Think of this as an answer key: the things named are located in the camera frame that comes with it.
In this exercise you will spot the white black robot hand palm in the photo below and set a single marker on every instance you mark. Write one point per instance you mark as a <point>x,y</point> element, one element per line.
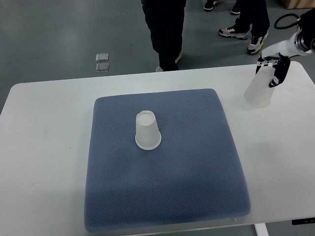
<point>295,46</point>

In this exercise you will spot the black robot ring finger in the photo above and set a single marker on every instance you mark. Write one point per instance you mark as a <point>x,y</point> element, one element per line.
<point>259,64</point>

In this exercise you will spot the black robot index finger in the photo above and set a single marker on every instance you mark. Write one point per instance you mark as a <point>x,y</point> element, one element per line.
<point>274,62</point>

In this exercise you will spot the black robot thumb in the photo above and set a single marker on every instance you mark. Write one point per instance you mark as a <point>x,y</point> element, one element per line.
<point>280,72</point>

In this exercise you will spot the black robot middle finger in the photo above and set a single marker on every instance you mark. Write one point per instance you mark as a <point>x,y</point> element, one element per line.
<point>266,62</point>

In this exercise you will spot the white paper cup carried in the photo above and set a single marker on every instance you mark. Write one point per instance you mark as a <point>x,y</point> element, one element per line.
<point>258,94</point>

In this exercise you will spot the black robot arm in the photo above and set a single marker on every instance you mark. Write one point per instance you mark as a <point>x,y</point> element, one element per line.
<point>305,26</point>

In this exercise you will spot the wooden box corner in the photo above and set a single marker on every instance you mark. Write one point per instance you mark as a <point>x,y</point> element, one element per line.
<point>298,4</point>

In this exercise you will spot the person in white sneakers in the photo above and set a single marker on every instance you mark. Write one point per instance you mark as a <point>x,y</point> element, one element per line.
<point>253,19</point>

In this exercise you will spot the person in red shoes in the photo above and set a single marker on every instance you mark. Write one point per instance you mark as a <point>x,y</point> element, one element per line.
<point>210,4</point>

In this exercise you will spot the person in dark trousers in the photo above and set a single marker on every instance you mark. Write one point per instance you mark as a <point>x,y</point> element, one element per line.
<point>165,21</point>

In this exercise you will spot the blue-grey textured cushion mat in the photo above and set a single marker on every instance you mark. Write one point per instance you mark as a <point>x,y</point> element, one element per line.
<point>194,174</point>

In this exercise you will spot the white paper cup on mat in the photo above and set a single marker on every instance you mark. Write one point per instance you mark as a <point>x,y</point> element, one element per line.
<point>147,136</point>

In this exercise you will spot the black table control panel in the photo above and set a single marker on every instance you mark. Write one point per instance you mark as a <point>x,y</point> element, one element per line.
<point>303,221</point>

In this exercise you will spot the upper metal floor plate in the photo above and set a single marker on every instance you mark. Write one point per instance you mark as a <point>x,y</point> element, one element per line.
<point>102,57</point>

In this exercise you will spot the white table leg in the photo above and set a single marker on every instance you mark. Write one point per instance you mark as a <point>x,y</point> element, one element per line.
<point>261,229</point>

